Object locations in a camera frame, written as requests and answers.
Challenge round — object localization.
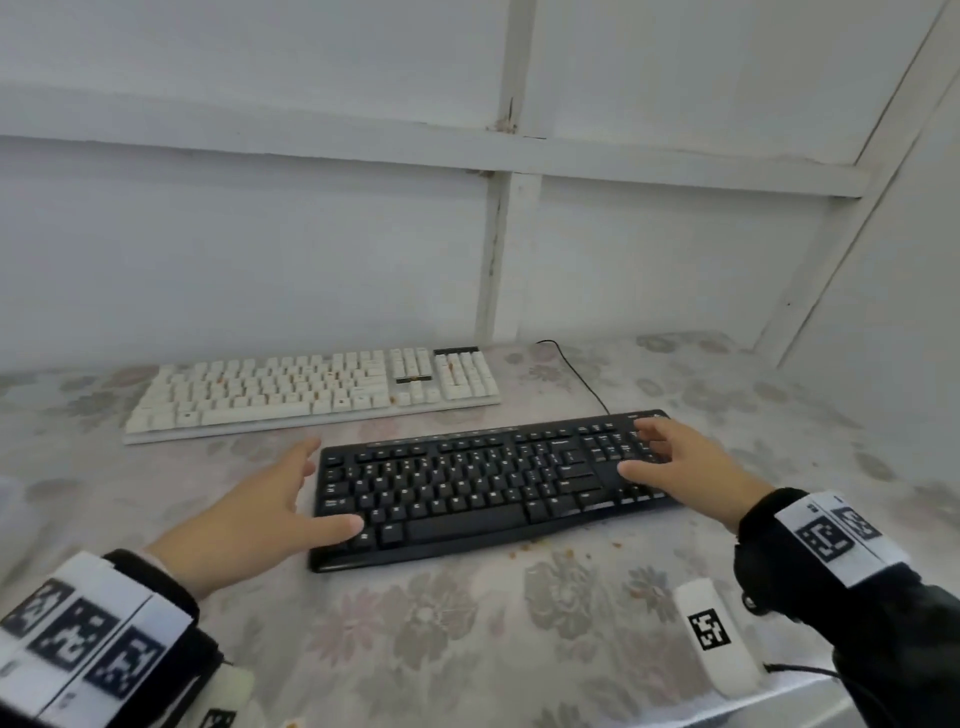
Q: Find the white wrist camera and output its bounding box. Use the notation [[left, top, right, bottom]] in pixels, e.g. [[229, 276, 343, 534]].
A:
[[196, 663, 256, 728], [672, 578, 768, 700]]

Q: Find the black keyboard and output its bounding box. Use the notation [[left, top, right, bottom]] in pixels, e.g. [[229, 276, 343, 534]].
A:
[[308, 409, 688, 574]]

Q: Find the white marker left wristband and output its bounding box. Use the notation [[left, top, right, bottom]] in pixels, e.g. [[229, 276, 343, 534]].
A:
[[0, 553, 195, 728]]

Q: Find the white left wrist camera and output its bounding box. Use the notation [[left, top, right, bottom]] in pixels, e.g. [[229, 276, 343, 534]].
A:
[[196, 663, 256, 728]]

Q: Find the black camera cable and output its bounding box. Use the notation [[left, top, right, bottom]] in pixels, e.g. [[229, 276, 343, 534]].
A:
[[761, 662, 853, 682]]

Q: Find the person's right hand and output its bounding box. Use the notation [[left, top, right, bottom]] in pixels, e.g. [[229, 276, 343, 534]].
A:
[[616, 416, 774, 535]]

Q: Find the person's right forearm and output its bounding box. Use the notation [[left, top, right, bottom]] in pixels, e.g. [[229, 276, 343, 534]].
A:
[[733, 487, 960, 728]]

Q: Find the person's left hand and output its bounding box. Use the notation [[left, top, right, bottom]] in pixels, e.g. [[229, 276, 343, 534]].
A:
[[146, 437, 364, 601]]

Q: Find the white marker right wristband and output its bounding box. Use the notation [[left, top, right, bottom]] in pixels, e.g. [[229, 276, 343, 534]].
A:
[[774, 491, 913, 590]]

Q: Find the black keyboard cable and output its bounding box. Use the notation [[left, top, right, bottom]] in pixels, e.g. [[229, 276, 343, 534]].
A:
[[535, 339, 613, 416]]

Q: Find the white wooden frame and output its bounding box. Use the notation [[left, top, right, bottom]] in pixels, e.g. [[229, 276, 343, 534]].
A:
[[0, 0, 960, 369]]

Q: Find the person's left forearm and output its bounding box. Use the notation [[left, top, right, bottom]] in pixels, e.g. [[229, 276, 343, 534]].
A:
[[103, 548, 226, 728]]

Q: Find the white marker wristband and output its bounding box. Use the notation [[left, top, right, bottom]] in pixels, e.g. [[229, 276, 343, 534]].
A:
[[0, 553, 195, 728], [774, 491, 913, 590]]

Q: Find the floral tablecloth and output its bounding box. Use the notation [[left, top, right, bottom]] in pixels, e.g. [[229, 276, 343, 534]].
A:
[[0, 329, 960, 728]]

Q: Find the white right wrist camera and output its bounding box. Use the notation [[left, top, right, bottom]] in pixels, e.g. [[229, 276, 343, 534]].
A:
[[672, 578, 768, 700]]

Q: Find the white keyboard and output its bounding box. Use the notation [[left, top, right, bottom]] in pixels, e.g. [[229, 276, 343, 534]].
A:
[[123, 346, 502, 446]]

